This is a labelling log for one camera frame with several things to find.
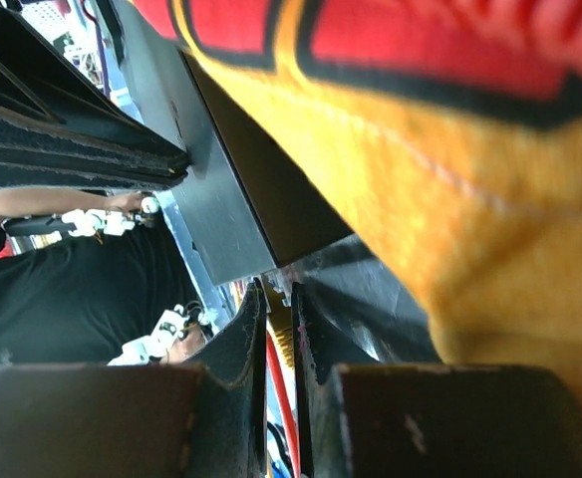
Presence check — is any red ethernet cable bottom port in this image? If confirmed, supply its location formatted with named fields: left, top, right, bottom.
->
left=265, top=331, right=302, bottom=478

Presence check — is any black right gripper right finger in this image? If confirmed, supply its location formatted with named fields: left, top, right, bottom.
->
left=291, top=284, right=582, bottom=477

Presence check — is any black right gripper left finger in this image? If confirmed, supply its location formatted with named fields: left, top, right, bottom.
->
left=0, top=281, right=267, bottom=477

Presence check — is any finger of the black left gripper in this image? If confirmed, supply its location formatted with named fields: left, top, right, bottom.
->
left=0, top=7, right=187, bottom=159
left=0, top=109, right=189, bottom=190

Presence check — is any white teleoperation controller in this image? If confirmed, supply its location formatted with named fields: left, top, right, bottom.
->
left=107, top=304, right=218, bottom=366
left=2, top=196, right=161, bottom=239

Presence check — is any white teleoperation controller lower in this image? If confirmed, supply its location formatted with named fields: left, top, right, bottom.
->
left=107, top=304, right=218, bottom=366

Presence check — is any person in black shirt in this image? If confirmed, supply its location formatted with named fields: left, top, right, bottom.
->
left=0, top=187, right=205, bottom=365

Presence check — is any yellow ethernet cable short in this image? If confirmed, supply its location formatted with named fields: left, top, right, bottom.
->
left=261, top=274, right=295, bottom=372

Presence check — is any black network switch box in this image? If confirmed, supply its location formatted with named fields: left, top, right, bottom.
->
left=115, top=1, right=351, bottom=285

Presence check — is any orange Mickey Mouse pillow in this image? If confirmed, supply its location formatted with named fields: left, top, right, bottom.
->
left=135, top=1, right=582, bottom=405

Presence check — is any white teleoperation controller upper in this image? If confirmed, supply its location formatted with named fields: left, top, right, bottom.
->
left=2, top=196, right=161, bottom=239

